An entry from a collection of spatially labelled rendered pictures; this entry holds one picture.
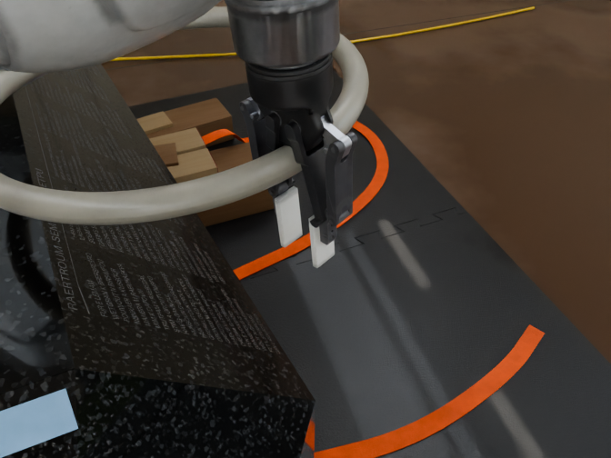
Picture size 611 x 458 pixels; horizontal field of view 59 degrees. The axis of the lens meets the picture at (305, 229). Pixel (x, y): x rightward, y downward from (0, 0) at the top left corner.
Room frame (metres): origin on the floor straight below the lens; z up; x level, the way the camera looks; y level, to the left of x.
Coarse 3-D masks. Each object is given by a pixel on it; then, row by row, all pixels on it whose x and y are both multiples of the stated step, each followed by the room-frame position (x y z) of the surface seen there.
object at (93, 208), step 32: (352, 64) 0.59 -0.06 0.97; (0, 96) 0.60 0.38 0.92; (352, 96) 0.51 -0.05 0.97; (256, 160) 0.40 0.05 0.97; (288, 160) 0.41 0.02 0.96; (0, 192) 0.38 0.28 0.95; (32, 192) 0.37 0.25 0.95; (64, 192) 0.37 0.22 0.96; (96, 192) 0.37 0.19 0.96; (128, 192) 0.36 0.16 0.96; (160, 192) 0.36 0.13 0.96; (192, 192) 0.36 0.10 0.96; (224, 192) 0.37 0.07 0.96; (256, 192) 0.38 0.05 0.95; (96, 224) 0.35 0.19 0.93
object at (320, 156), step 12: (288, 132) 0.41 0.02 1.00; (300, 144) 0.40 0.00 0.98; (324, 144) 0.42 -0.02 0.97; (300, 156) 0.40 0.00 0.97; (312, 156) 0.41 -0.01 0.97; (324, 156) 0.42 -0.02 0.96; (312, 168) 0.40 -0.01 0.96; (324, 168) 0.41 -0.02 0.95; (312, 180) 0.40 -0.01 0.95; (324, 180) 0.41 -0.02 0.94; (312, 192) 0.40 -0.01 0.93; (324, 192) 0.40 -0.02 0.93; (312, 204) 0.40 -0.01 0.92; (324, 204) 0.40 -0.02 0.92; (324, 216) 0.39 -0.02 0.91
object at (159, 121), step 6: (150, 114) 1.80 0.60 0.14; (156, 114) 1.80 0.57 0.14; (162, 114) 1.80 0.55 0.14; (138, 120) 1.76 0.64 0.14; (144, 120) 1.76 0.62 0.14; (150, 120) 1.76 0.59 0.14; (156, 120) 1.76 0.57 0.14; (162, 120) 1.76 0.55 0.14; (168, 120) 1.76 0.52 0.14; (144, 126) 1.72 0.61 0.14; (150, 126) 1.72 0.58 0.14; (156, 126) 1.72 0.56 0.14; (162, 126) 1.72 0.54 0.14; (168, 126) 1.73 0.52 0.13; (150, 132) 1.69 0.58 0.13
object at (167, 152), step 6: (162, 144) 1.43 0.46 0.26; (168, 144) 1.43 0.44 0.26; (174, 144) 1.43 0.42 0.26; (156, 150) 1.40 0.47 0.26; (162, 150) 1.40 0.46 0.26; (168, 150) 1.40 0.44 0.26; (174, 150) 1.40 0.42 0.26; (162, 156) 1.37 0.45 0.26; (168, 156) 1.37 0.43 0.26; (174, 156) 1.37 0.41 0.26; (168, 162) 1.34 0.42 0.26; (174, 162) 1.34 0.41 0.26
